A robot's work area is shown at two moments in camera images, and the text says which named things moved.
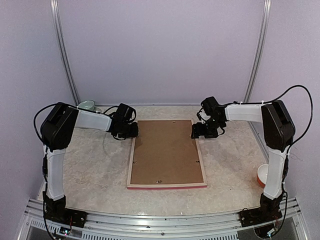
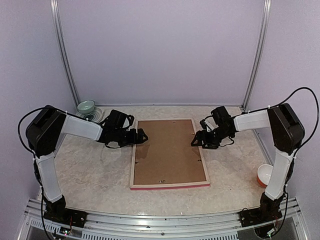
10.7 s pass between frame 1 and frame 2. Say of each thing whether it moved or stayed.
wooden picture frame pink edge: stayed
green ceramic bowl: stayed
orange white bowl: stayed
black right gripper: moved
